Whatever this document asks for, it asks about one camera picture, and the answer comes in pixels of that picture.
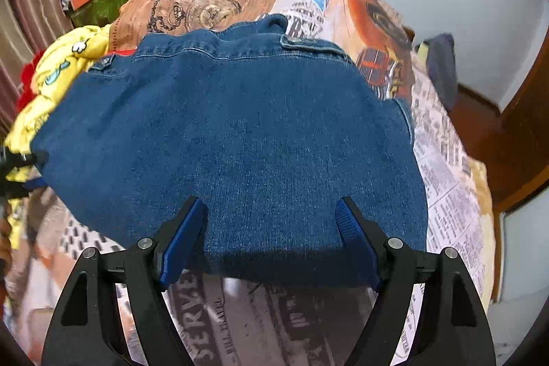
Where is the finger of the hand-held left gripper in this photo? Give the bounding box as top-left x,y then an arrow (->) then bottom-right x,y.
0,149 -> 49,175
0,176 -> 46,200

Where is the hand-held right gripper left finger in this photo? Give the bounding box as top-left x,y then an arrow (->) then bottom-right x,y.
40,197 -> 209,366

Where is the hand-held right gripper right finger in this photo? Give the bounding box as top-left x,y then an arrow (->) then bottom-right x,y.
335,197 -> 498,366

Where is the blue denim jacket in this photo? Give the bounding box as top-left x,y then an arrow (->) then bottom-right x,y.
30,13 -> 430,290

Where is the red fleece cloth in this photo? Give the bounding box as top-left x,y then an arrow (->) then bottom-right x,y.
16,49 -> 49,111

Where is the yellow cartoon print garment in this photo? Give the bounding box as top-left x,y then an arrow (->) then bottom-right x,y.
4,25 -> 114,184

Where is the printed blanket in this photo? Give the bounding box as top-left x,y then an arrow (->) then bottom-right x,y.
4,0 -> 500,366

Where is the green patterned bag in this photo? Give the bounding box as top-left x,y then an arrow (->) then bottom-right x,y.
71,0 -> 135,28

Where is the grey blue backpack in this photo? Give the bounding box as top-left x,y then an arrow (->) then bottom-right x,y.
414,32 -> 459,111

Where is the wooden door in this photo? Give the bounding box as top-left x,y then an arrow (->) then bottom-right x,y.
498,36 -> 549,161

